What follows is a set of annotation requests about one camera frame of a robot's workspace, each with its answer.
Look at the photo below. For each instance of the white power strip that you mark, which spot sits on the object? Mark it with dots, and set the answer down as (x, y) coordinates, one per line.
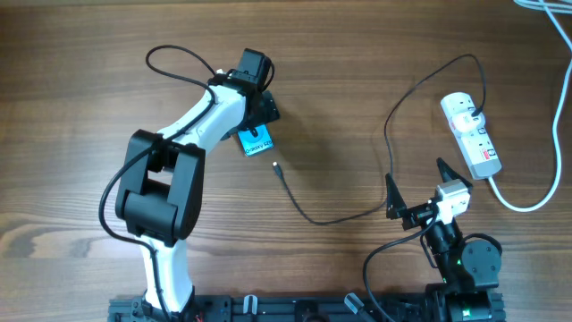
(476, 147)

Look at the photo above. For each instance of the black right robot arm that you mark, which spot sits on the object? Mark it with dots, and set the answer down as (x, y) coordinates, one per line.
(468, 264)

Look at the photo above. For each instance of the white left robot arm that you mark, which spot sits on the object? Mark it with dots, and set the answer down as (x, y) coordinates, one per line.
(161, 183)

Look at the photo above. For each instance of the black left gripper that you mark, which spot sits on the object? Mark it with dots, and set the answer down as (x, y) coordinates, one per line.
(266, 112)

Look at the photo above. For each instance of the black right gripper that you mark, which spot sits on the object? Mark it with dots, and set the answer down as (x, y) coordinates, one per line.
(398, 208)

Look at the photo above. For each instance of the white charger plug adapter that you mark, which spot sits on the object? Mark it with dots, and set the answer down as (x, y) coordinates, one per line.
(463, 123)

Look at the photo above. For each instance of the turquoise screen smartphone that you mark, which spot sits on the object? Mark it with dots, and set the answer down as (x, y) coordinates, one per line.
(255, 142)

